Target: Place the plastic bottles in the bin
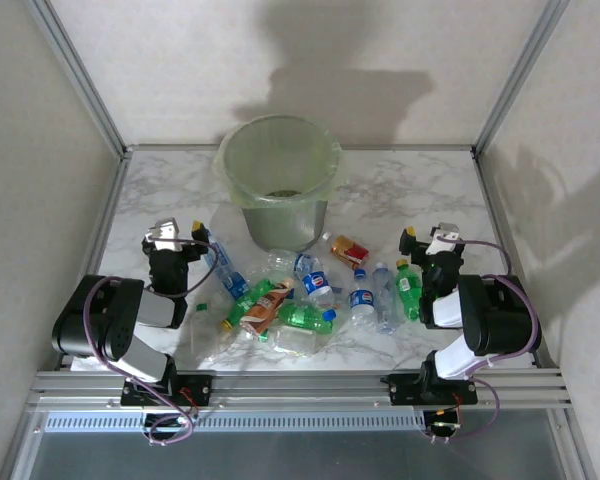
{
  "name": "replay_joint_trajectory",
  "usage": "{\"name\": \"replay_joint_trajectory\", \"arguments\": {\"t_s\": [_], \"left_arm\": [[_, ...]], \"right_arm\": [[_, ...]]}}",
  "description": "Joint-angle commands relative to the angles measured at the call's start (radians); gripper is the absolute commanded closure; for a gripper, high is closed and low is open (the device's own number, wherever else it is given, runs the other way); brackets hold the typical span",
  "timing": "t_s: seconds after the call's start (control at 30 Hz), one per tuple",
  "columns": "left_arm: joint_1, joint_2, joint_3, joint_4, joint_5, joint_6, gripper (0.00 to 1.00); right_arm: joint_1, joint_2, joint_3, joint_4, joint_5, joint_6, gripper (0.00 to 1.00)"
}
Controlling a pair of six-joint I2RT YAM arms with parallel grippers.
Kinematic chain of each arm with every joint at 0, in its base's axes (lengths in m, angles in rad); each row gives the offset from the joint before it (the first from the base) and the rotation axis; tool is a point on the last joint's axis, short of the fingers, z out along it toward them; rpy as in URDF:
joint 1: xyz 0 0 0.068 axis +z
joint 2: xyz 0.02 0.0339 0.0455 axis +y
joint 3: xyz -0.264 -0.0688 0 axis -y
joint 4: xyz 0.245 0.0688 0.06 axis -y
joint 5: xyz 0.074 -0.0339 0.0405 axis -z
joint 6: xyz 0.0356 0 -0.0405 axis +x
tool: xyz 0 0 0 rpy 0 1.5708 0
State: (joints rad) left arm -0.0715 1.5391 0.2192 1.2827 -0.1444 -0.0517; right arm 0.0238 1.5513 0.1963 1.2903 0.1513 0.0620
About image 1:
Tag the clear water bottle blue label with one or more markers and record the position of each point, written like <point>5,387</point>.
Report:
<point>220,257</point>

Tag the green bottle white label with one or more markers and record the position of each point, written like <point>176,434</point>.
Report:
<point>407,295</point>

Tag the tall clear water bottle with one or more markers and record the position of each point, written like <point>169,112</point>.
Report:
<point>385,300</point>

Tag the crushed clear bottle blue label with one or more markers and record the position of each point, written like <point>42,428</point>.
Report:
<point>237,286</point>

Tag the Pepsi bottle blue cap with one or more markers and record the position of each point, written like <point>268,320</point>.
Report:
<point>316,285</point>
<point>362,300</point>

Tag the green soda bottle yellow cap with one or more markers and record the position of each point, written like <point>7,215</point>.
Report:
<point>247,302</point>

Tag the brown coffee drink bottle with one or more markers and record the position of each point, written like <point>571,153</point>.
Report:
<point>267,307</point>

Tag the clear bottle blue label white cap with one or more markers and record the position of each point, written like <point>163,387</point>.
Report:
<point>306,264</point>

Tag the green soda bottle gold cap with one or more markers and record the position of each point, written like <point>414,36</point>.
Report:
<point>300,316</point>

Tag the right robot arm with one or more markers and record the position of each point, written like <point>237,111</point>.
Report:
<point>500,325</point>

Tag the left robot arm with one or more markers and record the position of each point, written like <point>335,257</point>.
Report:
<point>70,325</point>

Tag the grey mesh waste bin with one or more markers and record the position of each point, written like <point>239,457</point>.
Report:
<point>285,225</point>

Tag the small circuit board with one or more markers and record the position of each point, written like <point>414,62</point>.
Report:
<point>442,425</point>

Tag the grey metal panel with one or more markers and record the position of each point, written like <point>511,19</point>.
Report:
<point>300,457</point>

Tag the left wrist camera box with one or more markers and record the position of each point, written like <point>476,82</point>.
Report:
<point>162,235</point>

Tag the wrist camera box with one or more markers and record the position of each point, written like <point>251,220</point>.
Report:
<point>162,235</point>
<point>447,231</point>

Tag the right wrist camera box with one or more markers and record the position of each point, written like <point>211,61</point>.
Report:
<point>447,231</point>

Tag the aluminium table side rail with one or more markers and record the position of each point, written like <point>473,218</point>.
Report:
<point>109,200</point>
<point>492,200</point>

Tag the aluminium table edge rail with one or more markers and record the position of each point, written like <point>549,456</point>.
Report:
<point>155,147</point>

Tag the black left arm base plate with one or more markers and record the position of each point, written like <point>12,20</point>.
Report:
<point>202,387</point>

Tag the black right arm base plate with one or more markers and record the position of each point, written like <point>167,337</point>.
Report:
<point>400,390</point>

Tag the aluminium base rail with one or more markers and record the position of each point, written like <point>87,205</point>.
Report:
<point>300,390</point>

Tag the aluminium frame post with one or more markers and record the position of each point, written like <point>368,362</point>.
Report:
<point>76,75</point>
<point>521,75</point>

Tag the aluminium lower frame bar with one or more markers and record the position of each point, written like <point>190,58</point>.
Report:
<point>17,450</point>
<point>575,450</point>

